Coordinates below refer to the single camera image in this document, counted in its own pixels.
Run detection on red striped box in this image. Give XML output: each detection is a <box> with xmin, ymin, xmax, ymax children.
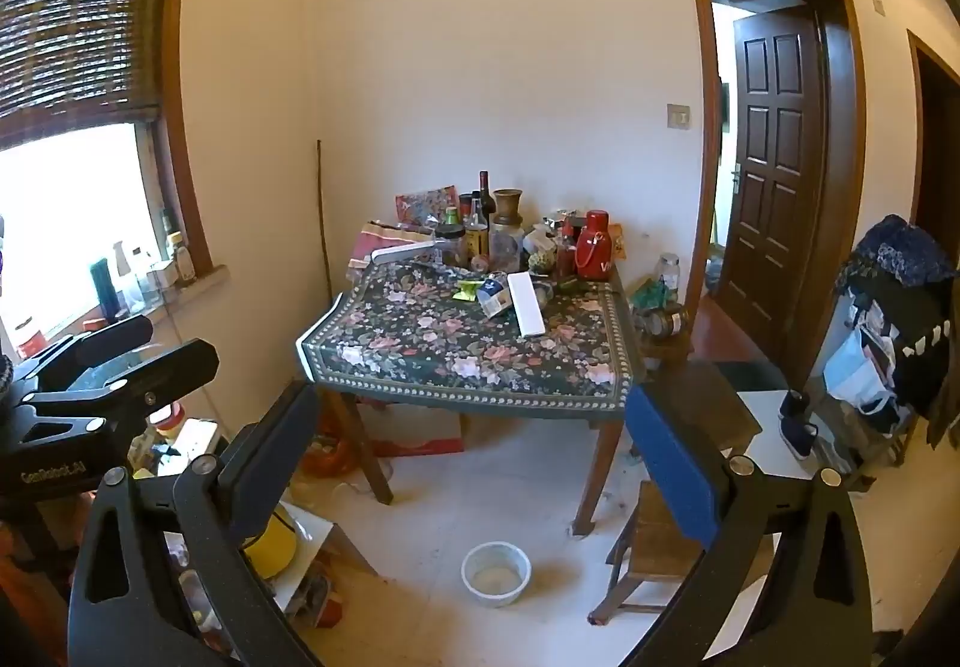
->
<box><xmin>358</xmin><ymin>220</ymin><xmax>437</xmax><ymax>264</ymax></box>

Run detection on jar with black lid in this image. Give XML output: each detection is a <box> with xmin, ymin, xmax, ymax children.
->
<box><xmin>435</xmin><ymin>224</ymin><xmax>468</xmax><ymax>269</ymax></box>

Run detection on red plastic bag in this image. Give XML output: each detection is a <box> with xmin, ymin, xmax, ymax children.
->
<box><xmin>300</xmin><ymin>412</ymin><xmax>355</xmax><ymax>482</ymax></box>

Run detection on yellow plastic container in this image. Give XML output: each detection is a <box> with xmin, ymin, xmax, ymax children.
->
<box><xmin>240</xmin><ymin>513</ymin><xmax>301</xmax><ymax>582</ymax></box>

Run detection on red patterned bag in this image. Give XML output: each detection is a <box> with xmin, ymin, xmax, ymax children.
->
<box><xmin>395</xmin><ymin>185</ymin><xmax>460</xmax><ymax>230</ymax></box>

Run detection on brown ceramic vase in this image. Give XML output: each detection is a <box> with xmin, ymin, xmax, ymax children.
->
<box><xmin>491</xmin><ymin>188</ymin><xmax>525</xmax><ymax>270</ymax></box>

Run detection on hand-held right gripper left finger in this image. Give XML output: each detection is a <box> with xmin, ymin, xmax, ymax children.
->
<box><xmin>67</xmin><ymin>378</ymin><xmax>325</xmax><ymax>667</ymax></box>

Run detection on amber liquor bottle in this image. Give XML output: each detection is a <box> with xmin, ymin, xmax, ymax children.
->
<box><xmin>465</xmin><ymin>190</ymin><xmax>491</xmax><ymax>264</ymax></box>

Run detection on red thermos jug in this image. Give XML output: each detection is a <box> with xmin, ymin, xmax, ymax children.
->
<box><xmin>575</xmin><ymin>210</ymin><xmax>618</xmax><ymax>281</ymax></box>

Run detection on long white box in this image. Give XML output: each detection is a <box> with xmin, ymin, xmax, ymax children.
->
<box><xmin>507</xmin><ymin>271</ymin><xmax>547</xmax><ymax>339</ymax></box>

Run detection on green plastic bag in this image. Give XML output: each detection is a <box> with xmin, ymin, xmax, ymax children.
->
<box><xmin>628</xmin><ymin>280</ymin><xmax>668</xmax><ymax>313</ymax></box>

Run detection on brown wooden window frame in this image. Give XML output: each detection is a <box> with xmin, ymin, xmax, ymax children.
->
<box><xmin>146</xmin><ymin>0</ymin><xmax>230</xmax><ymax>282</ymax></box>

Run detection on white plastic bowl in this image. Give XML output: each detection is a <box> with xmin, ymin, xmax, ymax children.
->
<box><xmin>460</xmin><ymin>541</ymin><xmax>532</xmax><ymax>609</ymax></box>

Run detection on dark floral tablecloth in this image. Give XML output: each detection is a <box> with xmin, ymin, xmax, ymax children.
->
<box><xmin>296</xmin><ymin>258</ymin><xmax>646</xmax><ymax>422</ymax></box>

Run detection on glass jar with lid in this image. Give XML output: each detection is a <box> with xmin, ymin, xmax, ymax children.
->
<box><xmin>654</xmin><ymin>253</ymin><xmax>682</xmax><ymax>305</ymax></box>

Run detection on low wooden stool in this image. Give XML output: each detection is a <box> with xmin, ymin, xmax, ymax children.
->
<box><xmin>589</xmin><ymin>479</ymin><xmax>773</xmax><ymax>627</ymax></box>

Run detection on bamboo window blind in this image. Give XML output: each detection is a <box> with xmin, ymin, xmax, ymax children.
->
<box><xmin>0</xmin><ymin>0</ymin><xmax>177</xmax><ymax>144</ymax></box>

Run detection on wooden table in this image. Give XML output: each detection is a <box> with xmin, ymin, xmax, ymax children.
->
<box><xmin>296</xmin><ymin>247</ymin><xmax>646</xmax><ymax>537</ymax></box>

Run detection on dark knit clothing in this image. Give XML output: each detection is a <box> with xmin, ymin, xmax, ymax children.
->
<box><xmin>834</xmin><ymin>214</ymin><xmax>960</xmax><ymax>447</ymax></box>

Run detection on thin wooden stick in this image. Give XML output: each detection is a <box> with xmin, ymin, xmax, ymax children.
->
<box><xmin>316</xmin><ymin>140</ymin><xmax>333</xmax><ymax>302</ymax></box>

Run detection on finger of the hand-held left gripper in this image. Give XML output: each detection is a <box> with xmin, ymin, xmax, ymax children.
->
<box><xmin>15</xmin><ymin>316</ymin><xmax>155</xmax><ymax>384</ymax></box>
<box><xmin>21</xmin><ymin>339</ymin><xmax>220</xmax><ymax>429</ymax></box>

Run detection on dark green bottle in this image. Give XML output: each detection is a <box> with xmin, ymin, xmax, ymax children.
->
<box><xmin>88</xmin><ymin>258</ymin><xmax>121</xmax><ymax>324</ymax></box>

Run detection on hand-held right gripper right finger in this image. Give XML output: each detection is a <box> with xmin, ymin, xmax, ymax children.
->
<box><xmin>625</xmin><ymin>382</ymin><xmax>878</xmax><ymax>667</ymax></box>

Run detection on white low cabinet top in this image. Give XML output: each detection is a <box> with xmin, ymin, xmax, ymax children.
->
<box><xmin>735</xmin><ymin>388</ymin><xmax>817</xmax><ymax>482</ymax></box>

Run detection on blue white carton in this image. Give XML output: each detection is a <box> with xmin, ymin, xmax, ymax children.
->
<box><xmin>476</xmin><ymin>277</ymin><xmax>515</xmax><ymax>320</ymax></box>

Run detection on clear plastic bottle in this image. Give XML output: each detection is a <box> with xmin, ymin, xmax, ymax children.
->
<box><xmin>112</xmin><ymin>241</ymin><xmax>145</xmax><ymax>309</ymax></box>

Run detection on dark brown panel door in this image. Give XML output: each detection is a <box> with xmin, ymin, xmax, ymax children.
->
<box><xmin>721</xmin><ymin>10</ymin><xmax>826</xmax><ymax>357</ymax></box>

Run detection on black high-top shoes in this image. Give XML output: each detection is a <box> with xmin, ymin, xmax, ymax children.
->
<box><xmin>778</xmin><ymin>391</ymin><xmax>820</xmax><ymax>462</ymax></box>

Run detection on red white cardboard box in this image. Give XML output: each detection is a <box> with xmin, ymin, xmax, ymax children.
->
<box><xmin>352</xmin><ymin>400</ymin><xmax>466</xmax><ymax>459</ymax></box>

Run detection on brown wooden door frame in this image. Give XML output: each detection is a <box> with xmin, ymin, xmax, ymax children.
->
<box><xmin>681</xmin><ymin>0</ymin><xmax>867</xmax><ymax>387</ymax></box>
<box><xmin>906</xmin><ymin>29</ymin><xmax>960</xmax><ymax>252</ymax></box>

